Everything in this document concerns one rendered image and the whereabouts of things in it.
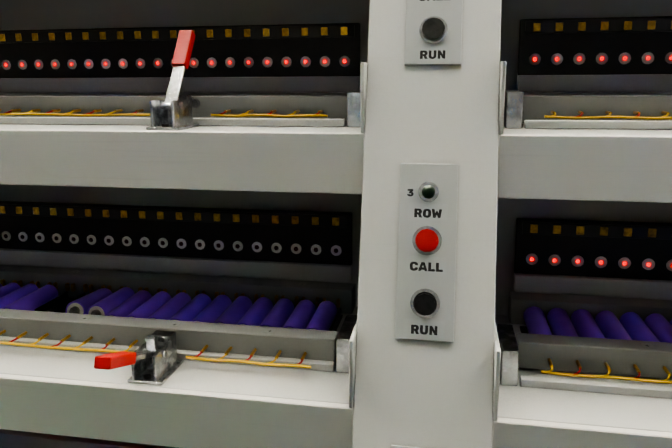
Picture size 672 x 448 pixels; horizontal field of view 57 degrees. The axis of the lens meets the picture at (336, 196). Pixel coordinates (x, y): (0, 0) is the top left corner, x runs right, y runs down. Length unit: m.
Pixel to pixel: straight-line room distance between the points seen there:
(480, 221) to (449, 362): 0.10
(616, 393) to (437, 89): 0.25
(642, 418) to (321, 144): 0.29
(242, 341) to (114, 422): 0.11
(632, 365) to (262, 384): 0.28
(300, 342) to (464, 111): 0.22
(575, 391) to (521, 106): 0.21
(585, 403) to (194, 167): 0.33
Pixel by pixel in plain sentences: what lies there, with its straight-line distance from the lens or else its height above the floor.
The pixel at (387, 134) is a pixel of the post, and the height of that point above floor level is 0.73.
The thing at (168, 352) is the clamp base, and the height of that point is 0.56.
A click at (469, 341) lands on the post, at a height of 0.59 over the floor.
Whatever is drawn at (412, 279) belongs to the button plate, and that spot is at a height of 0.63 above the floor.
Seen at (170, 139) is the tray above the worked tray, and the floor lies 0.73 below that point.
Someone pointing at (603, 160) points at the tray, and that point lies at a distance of 0.46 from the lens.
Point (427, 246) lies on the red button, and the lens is 0.43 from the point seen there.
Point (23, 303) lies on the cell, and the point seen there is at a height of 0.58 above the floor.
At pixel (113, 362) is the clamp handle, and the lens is 0.44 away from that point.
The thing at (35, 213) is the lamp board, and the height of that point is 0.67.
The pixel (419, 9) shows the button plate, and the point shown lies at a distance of 0.47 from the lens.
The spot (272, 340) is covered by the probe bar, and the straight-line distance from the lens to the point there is 0.50.
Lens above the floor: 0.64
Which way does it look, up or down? 5 degrees up
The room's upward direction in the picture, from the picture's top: 3 degrees clockwise
